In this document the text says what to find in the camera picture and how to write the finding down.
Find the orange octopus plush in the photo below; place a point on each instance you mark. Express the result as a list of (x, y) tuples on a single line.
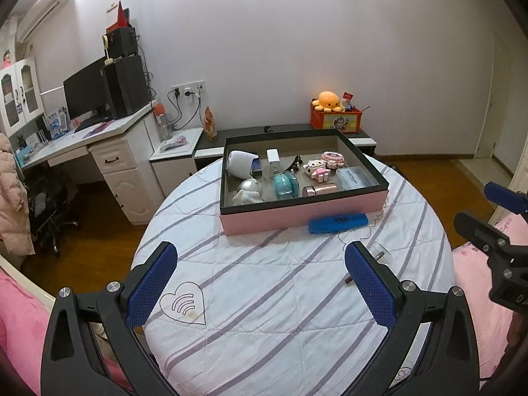
[(328, 101)]

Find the blue and white box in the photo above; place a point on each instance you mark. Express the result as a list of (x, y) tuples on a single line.
[(57, 123)]

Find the white astronaut figurine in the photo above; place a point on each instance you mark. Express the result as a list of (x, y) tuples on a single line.
[(249, 189)]

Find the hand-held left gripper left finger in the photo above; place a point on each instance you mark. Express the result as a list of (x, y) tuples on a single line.
[(152, 286)]

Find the black keyboard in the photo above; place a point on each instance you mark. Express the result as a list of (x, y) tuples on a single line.
[(93, 123)]

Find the small yellow desk fan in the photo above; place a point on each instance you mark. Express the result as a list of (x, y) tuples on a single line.
[(106, 43)]

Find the white cone-shaped device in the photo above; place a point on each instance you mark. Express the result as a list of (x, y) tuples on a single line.
[(241, 163)]

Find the pink printed bed sheet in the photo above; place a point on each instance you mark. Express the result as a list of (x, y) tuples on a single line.
[(470, 274)]

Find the white door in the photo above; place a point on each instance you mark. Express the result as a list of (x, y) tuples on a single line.
[(489, 111)]

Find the black computer tower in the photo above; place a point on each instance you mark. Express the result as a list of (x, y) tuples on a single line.
[(126, 86)]

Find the white air conditioner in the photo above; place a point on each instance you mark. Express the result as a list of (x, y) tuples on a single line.
[(41, 10)]

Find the red and white packet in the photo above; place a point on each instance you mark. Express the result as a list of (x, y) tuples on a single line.
[(349, 100)]

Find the orange toy box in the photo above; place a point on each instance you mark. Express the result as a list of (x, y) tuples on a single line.
[(336, 121)]

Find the clear glass bottle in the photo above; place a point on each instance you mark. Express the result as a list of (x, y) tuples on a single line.
[(381, 255)]

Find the red gift box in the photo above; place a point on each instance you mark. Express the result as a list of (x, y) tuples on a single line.
[(121, 16)]

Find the black speaker box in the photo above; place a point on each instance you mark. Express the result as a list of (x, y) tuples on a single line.
[(123, 41)]

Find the beige curtain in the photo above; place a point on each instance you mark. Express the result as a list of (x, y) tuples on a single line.
[(8, 45)]

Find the pink puffer jacket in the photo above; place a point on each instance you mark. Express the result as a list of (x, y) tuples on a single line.
[(12, 198)]

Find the white charger adapter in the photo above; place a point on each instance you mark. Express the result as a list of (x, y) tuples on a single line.
[(272, 156)]

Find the pink items on side table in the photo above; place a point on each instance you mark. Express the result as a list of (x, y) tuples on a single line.
[(173, 142)]

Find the pink blanket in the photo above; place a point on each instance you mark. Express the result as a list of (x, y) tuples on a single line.
[(20, 321)]

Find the rose gold jar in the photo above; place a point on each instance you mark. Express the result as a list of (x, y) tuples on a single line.
[(319, 191)]

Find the small white side table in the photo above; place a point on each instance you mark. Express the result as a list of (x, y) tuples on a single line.
[(173, 169)]

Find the small pink doll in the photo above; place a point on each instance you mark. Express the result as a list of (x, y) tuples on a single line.
[(5, 60)]

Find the clear bottle with orange cap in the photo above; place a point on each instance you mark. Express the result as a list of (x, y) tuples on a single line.
[(163, 121)]

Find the white desk with drawers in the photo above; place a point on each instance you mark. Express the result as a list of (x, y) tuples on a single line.
[(123, 177)]

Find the white glass-door cabinet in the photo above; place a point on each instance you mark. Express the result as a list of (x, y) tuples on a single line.
[(20, 95)]

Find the clear plastic case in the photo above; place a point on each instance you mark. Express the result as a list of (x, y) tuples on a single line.
[(352, 177)]

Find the teal egg-shaped box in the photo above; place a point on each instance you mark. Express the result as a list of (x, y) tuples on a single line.
[(284, 185)]

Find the dark narrow cosmetic box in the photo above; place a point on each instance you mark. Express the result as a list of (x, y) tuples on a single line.
[(256, 168)]

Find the blue rectangular case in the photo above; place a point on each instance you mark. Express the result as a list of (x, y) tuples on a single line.
[(338, 222)]

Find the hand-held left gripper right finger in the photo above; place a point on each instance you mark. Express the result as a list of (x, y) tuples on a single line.
[(368, 288)]

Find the white bed frame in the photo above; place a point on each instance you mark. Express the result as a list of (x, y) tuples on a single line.
[(29, 276)]

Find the black office chair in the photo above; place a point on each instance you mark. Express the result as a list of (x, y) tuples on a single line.
[(45, 210)]

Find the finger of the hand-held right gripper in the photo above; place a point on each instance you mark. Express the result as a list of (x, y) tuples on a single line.
[(501, 194), (474, 229)]

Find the black computer monitor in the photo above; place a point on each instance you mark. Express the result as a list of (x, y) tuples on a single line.
[(84, 90)]

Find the white and pink block figure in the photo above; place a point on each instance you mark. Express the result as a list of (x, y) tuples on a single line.
[(316, 171)]

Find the pink box with black rim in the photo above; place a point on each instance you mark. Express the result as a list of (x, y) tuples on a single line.
[(288, 216)]

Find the white wall socket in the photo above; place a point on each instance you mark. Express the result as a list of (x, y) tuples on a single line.
[(187, 88)]

